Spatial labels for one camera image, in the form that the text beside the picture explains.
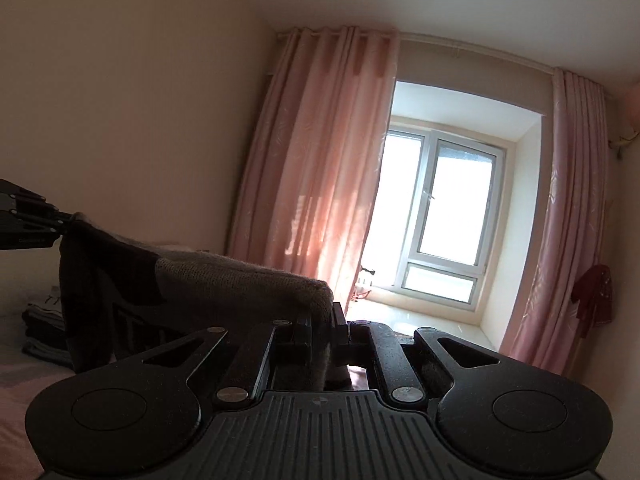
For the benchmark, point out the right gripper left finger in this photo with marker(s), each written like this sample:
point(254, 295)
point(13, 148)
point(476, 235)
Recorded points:
point(246, 361)

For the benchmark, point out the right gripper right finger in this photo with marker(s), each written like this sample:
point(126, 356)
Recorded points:
point(430, 366)

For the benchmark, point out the grey maroon TJC sweater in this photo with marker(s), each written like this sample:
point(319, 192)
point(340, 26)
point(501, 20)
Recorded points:
point(121, 297)

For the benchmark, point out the stack of folded clothes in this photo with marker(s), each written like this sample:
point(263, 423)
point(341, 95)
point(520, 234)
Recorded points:
point(45, 330)

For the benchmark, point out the pink grey bed duvet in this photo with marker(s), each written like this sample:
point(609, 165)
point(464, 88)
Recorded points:
point(22, 378)

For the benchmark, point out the pink curtain left side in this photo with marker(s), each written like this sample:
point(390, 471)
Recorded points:
point(311, 177)

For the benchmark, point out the pink curtain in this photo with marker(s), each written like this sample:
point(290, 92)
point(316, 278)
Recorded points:
point(547, 331)
point(311, 177)

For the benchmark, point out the red hanging garment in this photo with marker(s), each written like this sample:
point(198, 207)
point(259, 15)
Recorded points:
point(593, 294)

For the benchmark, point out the pink curtain right side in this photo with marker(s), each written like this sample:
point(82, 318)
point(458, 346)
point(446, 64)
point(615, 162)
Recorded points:
point(547, 331)

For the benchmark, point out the window with white frame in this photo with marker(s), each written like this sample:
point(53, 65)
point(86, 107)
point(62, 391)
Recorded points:
point(436, 214)

